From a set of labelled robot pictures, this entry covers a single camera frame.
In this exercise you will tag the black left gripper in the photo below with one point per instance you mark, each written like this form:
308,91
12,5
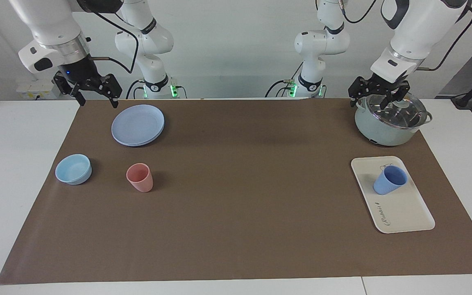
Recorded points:
385,86

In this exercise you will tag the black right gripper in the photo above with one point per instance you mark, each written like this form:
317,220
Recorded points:
78,69

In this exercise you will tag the blue plastic cup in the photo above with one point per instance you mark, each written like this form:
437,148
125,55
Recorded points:
387,184

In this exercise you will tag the pink plastic cup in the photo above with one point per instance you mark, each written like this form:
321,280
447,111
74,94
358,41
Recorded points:
141,182

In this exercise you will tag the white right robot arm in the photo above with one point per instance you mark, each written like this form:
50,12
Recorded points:
51,24

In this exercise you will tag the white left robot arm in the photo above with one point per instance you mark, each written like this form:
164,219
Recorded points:
420,24

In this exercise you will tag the cream rabbit print tray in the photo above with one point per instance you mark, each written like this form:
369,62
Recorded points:
404,209

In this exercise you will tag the glass pot lid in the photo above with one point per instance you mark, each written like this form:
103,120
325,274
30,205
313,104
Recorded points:
404,116

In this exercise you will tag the pale green cooking pot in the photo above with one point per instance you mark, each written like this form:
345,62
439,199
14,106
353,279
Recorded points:
383,133

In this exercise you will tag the periwinkle blue plate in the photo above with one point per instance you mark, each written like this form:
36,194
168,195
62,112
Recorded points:
137,125

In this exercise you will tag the light blue bowl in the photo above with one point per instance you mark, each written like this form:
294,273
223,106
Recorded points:
73,169

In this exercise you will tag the brown table mat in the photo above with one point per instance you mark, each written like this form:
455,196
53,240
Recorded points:
240,205

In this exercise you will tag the white wall power strip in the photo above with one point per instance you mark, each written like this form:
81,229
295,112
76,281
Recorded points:
31,88

